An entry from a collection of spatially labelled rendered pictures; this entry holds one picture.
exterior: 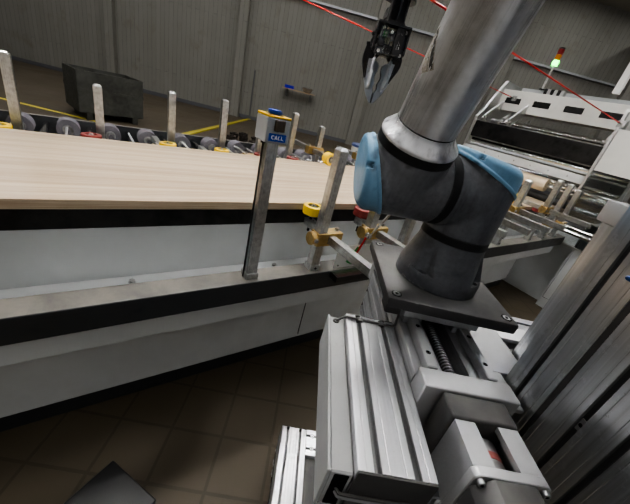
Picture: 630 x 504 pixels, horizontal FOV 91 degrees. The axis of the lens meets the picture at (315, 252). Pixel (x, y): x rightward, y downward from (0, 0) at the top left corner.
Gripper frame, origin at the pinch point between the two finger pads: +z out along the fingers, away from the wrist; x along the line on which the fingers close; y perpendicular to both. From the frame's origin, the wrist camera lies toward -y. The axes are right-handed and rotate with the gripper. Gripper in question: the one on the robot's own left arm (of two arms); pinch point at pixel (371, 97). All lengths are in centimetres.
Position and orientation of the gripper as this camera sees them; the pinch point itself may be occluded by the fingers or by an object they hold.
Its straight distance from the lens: 85.3
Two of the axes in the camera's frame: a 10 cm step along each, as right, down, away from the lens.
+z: -2.3, 8.7, 4.4
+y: -0.4, 4.4, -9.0
